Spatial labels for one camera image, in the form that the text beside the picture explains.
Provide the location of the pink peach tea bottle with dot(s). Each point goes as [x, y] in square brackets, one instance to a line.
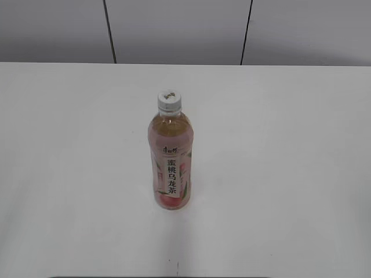
[170, 137]

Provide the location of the white bottle cap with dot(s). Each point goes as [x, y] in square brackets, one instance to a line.
[169, 100]

